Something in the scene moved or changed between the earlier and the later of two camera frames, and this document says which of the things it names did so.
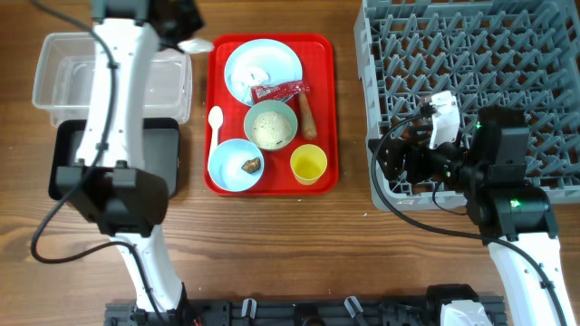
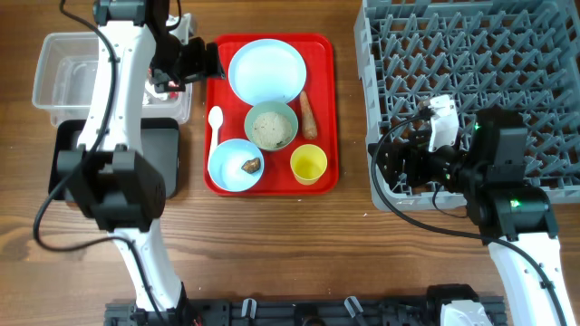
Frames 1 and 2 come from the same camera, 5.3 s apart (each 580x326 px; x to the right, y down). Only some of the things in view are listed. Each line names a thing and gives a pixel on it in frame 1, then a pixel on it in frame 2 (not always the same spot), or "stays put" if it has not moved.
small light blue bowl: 226,162 stays put
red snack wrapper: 279,91 -> 173,95
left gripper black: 194,20 -> 197,69
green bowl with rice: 270,125 stays put
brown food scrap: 252,166 stays put
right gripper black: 398,149 stays put
